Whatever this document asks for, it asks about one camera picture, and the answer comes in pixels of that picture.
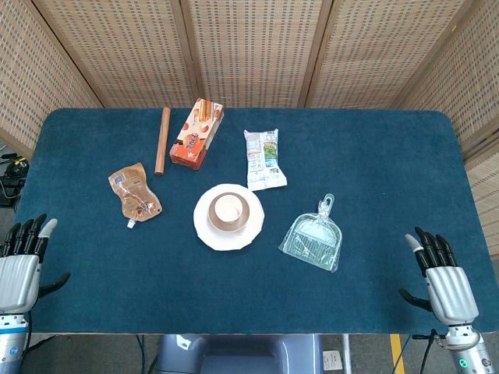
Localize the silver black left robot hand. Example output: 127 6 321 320
0 213 72 314

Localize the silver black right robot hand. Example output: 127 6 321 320
398 226 480 326

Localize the white paper cup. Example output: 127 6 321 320
214 193 244 224

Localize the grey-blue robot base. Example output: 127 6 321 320
150 333 325 374

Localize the metal table leg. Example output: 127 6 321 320
341 333 353 374

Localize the white floor label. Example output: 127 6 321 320
322 350 345 372

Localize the brown spout pouch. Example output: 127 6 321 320
108 162 164 230

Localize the bagged clear dustpan set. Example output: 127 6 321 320
278 193 344 274

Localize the blue table mat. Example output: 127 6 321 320
10 107 494 336

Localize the white plate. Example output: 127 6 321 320
193 184 266 252

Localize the woven folding screen panel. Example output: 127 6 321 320
0 0 103 159
182 0 333 109
33 0 198 110
399 0 499 238
306 0 485 110

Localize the wooden rolling pin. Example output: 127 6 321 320
154 107 172 176

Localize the beige bowl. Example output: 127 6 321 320
206 190 252 235

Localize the orange biscuit box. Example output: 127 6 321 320
168 97 225 171

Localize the white snack packet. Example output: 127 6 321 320
243 128 289 192

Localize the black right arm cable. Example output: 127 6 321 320
412 329 449 374

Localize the black equipment with cables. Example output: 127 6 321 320
0 153 31 208

